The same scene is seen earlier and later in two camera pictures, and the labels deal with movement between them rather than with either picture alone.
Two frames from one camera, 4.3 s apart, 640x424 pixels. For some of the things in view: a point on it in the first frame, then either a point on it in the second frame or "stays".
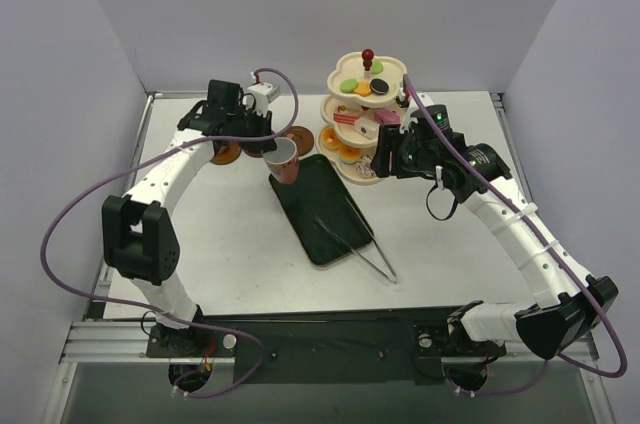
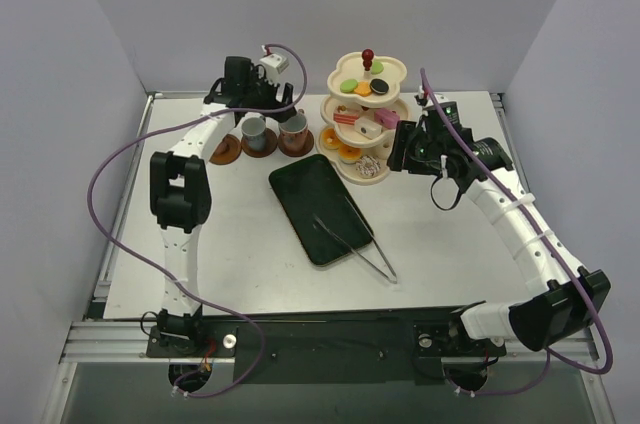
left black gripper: [257, 131] -> [270, 98]
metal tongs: [394, 278] stays
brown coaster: [226, 153] stays
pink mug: [283, 160] -> [294, 132]
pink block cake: [387, 117] stays
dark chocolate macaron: [379, 86] stays
